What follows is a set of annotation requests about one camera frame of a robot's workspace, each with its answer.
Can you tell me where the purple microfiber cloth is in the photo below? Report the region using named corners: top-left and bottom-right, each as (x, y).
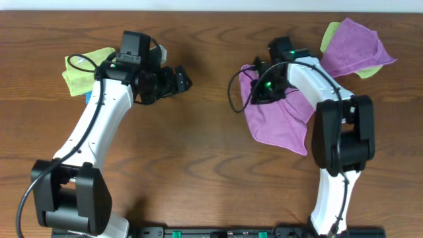
top-left (239, 63), bottom-right (315, 156)

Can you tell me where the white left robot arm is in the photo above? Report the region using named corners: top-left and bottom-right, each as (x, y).
top-left (27, 31), bottom-right (192, 237)

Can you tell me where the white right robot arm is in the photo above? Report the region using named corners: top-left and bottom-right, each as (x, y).
top-left (245, 49), bottom-right (376, 237)

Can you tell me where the blue folded cloth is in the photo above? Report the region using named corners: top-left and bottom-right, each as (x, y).
top-left (85, 91), bottom-right (92, 104)

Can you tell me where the light green cloth under purple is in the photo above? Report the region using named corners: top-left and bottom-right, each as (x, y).
top-left (320, 22), bottom-right (382, 79)

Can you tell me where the yellow-green folded cloth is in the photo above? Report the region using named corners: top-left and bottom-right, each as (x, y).
top-left (62, 47), bottom-right (116, 97)

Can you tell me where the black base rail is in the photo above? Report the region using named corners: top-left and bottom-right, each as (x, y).
top-left (51, 225), bottom-right (387, 238)

